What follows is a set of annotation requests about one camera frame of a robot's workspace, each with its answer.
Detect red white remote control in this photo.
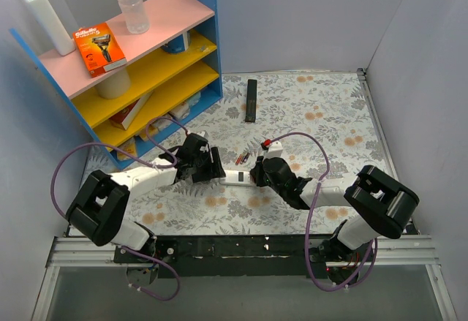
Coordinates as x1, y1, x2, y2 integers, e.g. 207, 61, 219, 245
219, 170, 255, 186

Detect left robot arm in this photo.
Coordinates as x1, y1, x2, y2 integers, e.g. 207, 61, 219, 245
64, 133, 226, 263

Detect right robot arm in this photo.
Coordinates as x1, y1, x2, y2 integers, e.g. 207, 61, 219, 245
249, 156, 420, 261

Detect white packets on shelf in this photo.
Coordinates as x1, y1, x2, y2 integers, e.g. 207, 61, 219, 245
139, 91, 201, 141

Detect yellow packet on shelf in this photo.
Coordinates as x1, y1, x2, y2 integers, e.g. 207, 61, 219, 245
116, 137, 138, 161

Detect red white book box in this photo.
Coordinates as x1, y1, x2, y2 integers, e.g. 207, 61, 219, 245
109, 91, 153, 130

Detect long black box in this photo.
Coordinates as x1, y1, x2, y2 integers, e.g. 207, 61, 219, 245
245, 79, 257, 123

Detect blue shelf unit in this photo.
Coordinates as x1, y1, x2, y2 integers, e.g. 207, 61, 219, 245
9, 0, 224, 171

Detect cream cylinder container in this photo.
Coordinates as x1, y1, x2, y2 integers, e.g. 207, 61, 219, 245
95, 69, 131, 99

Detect orange razor box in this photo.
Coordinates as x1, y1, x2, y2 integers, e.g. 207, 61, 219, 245
72, 23, 127, 78

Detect clear plastic water bottle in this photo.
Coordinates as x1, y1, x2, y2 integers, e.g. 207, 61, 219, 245
108, 0, 151, 35

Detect white bottle black cap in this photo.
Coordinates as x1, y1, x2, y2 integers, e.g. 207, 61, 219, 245
22, 0, 76, 56

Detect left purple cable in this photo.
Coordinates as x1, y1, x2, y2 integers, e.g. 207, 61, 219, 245
50, 116, 191, 302

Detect purple cable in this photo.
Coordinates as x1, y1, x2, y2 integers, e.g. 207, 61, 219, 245
50, 116, 191, 302
266, 132, 379, 292

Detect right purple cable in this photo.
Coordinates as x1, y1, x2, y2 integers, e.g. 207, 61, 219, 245
266, 132, 379, 292

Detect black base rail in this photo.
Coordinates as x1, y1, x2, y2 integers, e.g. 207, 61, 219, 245
47, 233, 439, 278

